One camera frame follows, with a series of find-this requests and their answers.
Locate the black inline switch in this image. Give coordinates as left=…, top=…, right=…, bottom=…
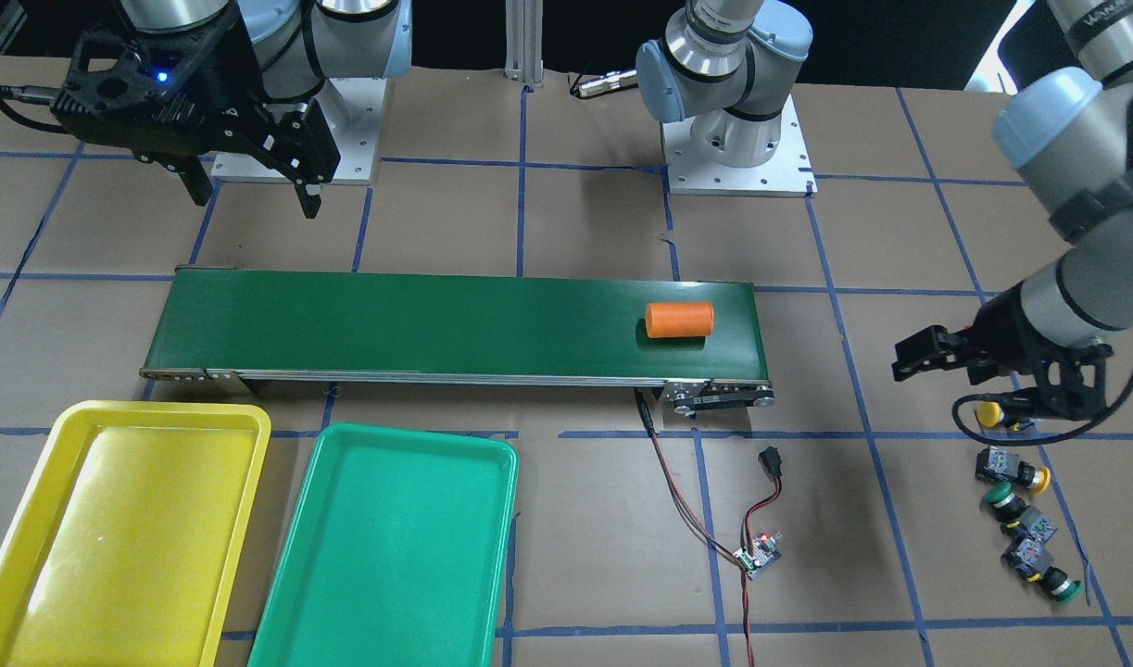
left=758, top=445, right=783, bottom=480

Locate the small speed controller board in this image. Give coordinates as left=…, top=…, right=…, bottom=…
left=733, top=535, right=783, bottom=580

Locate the green push button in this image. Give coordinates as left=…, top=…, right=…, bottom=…
left=982, top=482, right=1057, bottom=544
left=1000, top=537, right=1083, bottom=604

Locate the aluminium frame post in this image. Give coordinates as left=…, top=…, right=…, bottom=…
left=504, top=0, right=544, bottom=89

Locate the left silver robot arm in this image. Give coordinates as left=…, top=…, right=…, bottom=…
left=636, top=1, right=1133, bottom=431

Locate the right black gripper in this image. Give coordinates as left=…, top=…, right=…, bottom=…
left=49, top=1, right=340, bottom=220

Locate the red black wire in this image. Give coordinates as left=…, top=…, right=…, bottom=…
left=633, top=390, right=782, bottom=667

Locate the green conveyor belt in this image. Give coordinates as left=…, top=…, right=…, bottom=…
left=140, top=267, right=774, bottom=414

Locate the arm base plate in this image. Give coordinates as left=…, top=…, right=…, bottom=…
left=661, top=96, right=819, bottom=197
left=211, top=79, right=391, bottom=186

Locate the yellow push button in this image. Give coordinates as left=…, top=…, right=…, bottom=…
left=974, top=401, right=1037, bottom=434
left=974, top=445, right=1053, bottom=494

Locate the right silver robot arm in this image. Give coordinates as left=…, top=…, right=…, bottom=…
left=16, top=1, right=412, bottom=219

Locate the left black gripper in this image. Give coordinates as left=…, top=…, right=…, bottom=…
left=892, top=287, right=1113, bottom=422

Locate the green plastic tray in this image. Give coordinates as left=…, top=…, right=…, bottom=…
left=249, top=424, right=519, bottom=666

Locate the yellow plastic tray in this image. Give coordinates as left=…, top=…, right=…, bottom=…
left=0, top=400, right=272, bottom=666

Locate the plain orange cylinder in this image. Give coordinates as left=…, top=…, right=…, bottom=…
left=644, top=301, right=715, bottom=339

